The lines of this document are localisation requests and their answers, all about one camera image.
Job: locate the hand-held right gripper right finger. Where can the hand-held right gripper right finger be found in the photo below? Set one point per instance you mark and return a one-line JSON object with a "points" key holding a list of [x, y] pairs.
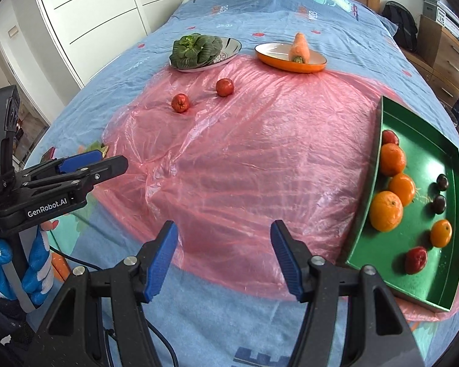
{"points": [[288, 263]]}

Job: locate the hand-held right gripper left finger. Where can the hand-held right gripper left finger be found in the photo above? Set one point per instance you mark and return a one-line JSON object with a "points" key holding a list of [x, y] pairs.
{"points": [[160, 263]]}

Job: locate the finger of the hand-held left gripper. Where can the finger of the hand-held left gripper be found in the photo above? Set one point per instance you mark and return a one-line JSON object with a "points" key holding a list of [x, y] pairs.
{"points": [[107, 168], [80, 161]]}

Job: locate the red apple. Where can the red apple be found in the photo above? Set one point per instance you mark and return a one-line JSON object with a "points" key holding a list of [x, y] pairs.
{"points": [[391, 137], [180, 103], [416, 260], [225, 87]]}

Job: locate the large orange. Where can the large orange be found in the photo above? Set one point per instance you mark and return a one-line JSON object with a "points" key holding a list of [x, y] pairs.
{"points": [[385, 211]]}

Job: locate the small orange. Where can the small orange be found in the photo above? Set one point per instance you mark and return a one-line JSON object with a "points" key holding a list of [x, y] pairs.
{"points": [[441, 233]]}

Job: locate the dark purple plum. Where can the dark purple plum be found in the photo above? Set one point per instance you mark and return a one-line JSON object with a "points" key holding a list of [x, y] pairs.
{"points": [[439, 204], [442, 182]]}

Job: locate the green rectangular tray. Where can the green rectangular tray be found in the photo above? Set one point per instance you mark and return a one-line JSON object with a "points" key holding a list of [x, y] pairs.
{"points": [[420, 153]]}

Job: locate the person's left forearm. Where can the person's left forearm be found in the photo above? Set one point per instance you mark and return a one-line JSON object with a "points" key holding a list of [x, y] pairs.
{"points": [[4, 328]]}

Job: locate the person's left hand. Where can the person's left hand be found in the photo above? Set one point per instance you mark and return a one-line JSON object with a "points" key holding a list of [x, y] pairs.
{"points": [[38, 271]]}

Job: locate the bok choy leaf piece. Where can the bok choy leaf piece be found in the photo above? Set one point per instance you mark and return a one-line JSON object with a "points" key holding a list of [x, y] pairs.
{"points": [[95, 147]]}

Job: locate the pink plastic sheet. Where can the pink plastic sheet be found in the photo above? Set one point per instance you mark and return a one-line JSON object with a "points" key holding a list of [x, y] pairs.
{"points": [[252, 160]]}

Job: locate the green bok choy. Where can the green bok choy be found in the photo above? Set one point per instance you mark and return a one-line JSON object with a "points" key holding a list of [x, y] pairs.
{"points": [[195, 49]]}

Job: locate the white wardrobe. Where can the white wardrobe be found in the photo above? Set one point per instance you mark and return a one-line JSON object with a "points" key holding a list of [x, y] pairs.
{"points": [[99, 7]]}

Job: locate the round white plate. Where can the round white plate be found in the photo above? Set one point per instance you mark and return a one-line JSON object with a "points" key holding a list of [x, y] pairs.
{"points": [[229, 47]]}

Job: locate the orange oval dish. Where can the orange oval dish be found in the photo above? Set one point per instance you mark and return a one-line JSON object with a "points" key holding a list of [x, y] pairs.
{"points": [[271, 51]]}

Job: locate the carrot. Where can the carrot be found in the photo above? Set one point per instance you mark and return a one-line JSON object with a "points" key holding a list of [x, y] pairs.
{"points": [[300, 47]]}

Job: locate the printed blue blanket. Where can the printed blue blanket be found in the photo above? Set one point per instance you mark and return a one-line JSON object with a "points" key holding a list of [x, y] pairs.
{"points": [[252, 7]]}

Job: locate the wooden drawer cabinet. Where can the wooden drawer cabinet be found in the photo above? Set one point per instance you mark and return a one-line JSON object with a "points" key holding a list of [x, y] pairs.
{"points": [[440, 53]]}

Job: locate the black backpack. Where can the black backpack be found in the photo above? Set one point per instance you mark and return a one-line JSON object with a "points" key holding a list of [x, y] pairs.
{"points": [[401, 23]]}

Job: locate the white printer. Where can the white printer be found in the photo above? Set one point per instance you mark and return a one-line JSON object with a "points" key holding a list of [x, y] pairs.
{"points": [[447, 19]]}

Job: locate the white wall switch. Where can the white wall switch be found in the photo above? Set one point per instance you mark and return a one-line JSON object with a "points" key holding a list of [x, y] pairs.
{"points": [[13, 31]]}

